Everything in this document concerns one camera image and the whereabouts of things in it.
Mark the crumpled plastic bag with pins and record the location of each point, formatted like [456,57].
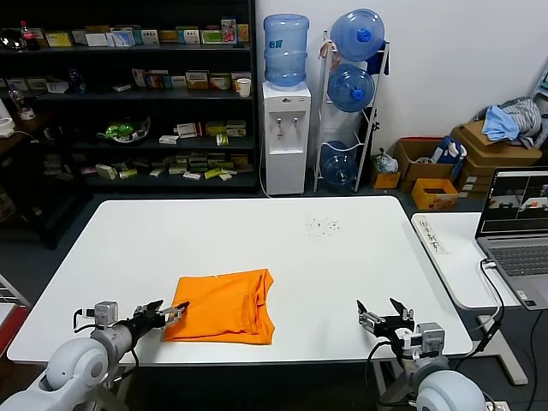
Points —
[387,162]

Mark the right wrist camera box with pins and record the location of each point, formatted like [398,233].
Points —
[430,338]

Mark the white appliance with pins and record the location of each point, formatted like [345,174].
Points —
[6,125]

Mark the teal medicine box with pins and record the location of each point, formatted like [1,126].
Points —
[149,38]

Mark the purple bottle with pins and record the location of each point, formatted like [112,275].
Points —
[15,97]

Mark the orange blue medicine box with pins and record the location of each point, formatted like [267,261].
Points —
[156,82]

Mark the blue water jug with label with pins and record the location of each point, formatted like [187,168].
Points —
[285,52]

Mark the lime medicine box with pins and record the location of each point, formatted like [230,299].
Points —
[129,174]
[214,174]

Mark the flat white medicine box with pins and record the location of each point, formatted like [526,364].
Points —
[169,140]
[122,88]
[158,173]

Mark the white paper cup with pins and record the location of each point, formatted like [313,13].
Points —
[244,89]

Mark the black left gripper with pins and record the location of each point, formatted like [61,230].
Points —
[147,322]

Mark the white water dispenser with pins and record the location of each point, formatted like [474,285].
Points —
[285,172]

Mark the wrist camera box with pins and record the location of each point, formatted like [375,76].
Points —
[105,312]
[430,338]

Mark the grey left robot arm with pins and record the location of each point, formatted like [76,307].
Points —
[73,372]

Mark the pale green medicine box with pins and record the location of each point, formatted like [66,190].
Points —
[37,84]
[17,85]

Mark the white side table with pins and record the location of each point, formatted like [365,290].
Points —
[458,274]

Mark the black folded tripod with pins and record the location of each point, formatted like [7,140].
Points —
[376,126]

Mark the bowl of green packets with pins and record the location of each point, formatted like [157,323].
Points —
[121,132]

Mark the yellow red medicine box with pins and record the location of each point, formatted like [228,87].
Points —
[221,82]

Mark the yellow brown medicine box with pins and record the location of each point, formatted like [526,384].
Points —
[198,81]

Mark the stacked flat cardboard boxes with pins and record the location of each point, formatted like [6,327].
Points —
[476,180]

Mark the white tray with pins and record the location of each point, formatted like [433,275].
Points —
[57,87]

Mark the white power strip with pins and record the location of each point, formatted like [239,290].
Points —
[497,406]

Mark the beige cloth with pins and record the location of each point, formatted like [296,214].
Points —
[325,49]

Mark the blue white bag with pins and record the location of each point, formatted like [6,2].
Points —
[450,150]

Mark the red white upright box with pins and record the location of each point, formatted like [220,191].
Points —
[139,79]

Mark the large brown cardboard box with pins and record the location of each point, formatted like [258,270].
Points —
[480,150]

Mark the dark blue bottle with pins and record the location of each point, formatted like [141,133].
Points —
[77,85]

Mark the small brown cardboard box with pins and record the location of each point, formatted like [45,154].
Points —
[386,181]

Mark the red white medicine box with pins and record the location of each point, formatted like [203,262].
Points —
[187,131]

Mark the yellow cardboard box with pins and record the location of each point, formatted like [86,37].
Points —
[435,202]

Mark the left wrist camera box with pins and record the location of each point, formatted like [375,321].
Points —
[105,312]

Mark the cola bottle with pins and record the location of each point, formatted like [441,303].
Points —
[28,39]

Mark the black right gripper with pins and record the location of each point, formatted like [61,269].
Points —
[391,327]

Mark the small green white box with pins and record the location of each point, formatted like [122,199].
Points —
[223,141]

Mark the light blue garment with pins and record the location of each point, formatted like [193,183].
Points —
[499,123]

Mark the open cardboard box red rim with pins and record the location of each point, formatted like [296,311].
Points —
[418,172]

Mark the glass pot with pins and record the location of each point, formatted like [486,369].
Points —
[10,40]

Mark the black shelf unit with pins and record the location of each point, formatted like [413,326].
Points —
[128,61]

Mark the blue white medicine box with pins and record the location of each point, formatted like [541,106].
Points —
[121,39]

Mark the handwritten paper label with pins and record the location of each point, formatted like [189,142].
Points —
[433,236]

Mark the orange t-shirt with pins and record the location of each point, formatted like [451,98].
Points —
[218,308]

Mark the yellow green medicine box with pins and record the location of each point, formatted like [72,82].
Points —
[216,129]
[59,40]

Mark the tall colourful box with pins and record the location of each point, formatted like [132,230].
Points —
[229,31]

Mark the white red flat box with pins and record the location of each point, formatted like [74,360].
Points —
[193,176]

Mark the grey laptop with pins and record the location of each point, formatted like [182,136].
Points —
[518,257]

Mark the green white medicine box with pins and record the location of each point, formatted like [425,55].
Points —
[189,37]

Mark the grey striped garment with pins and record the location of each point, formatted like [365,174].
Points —
[529,116]

